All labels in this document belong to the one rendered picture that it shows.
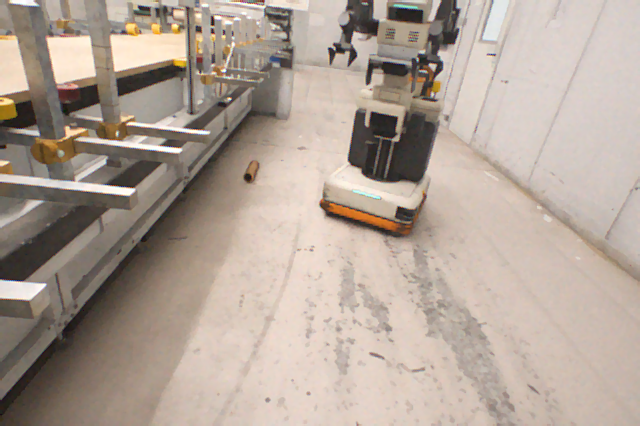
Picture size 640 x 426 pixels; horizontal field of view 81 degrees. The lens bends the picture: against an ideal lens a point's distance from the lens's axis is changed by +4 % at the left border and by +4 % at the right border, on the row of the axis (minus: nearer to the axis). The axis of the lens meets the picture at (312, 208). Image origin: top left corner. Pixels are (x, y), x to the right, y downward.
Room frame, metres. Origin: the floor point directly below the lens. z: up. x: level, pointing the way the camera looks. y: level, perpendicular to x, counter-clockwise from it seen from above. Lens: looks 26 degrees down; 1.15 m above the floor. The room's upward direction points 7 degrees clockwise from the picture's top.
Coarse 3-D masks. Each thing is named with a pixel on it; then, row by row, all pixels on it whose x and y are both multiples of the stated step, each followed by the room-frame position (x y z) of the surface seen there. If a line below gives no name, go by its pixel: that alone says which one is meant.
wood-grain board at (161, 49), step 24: (0, 48) 1.59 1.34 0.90; (72, 48) 1.91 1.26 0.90; (120, 48) 2.21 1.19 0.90; (144, 48) 2.36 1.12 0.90; (168, 48) 2.53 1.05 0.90; (0, 72) 1.15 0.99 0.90; (24, 72) 1.20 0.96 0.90; (72, 72) 1.32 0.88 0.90; (120, 72) 1.50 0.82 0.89; (0, 96) 0.90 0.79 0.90; (24, 96) 0.98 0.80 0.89
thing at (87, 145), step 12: (0, 132) 0.81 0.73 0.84; (12, 132) 0.81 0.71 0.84; (24, 132) 0.82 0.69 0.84; (36, 132) 0.83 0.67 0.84; (0, 144) 0.82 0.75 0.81; (12, 144) 0.81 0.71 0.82; (24, 144) 0.81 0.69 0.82; (84, 144) 0.82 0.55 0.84; (96, 144) 0.82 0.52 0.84; (108, 144) 0.82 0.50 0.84; (120, 144) 0.83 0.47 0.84; (132, 144) 0.84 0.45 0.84; (120, 156) 0.82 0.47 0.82; (132, 156) 0.82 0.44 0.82; (144, 156) 0.82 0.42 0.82; (156, 156) 0.83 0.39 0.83; (168, 156) 0.83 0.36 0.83; (180, 156) 0.84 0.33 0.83
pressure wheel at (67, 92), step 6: (60, 84) 1.07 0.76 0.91; (66, 84) 1.10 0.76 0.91; (72, 84) 1.11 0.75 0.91; (60, 90) 1.04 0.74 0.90; (66, 90) 1.05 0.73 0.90; (72, 90) 1.06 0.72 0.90; (78, 90) 1.09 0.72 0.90; (60, 96) 1.04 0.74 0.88; (66, 96) 1.05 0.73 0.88; (72, 96) 1.06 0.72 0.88; (78, 96) 1.08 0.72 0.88; (66, 102) 1.07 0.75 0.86; (66, 108) 1.07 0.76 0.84; (66, 114) 1.07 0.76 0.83
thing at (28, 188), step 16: (0, 176) 0.59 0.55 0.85; (16, 176) 0.59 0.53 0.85; (0, 192) 0.57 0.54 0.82; (16, 192) 0.57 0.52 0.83; (32, 192) 0.57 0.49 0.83; (48, 192) 0.57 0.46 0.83; (64, 192) 0.57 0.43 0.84; (80, 192) 0.57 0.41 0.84; (96, 192) 0.58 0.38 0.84; (112, 192) 0.58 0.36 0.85; (128, 192) 0.59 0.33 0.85; (128, 208) 0.58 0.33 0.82
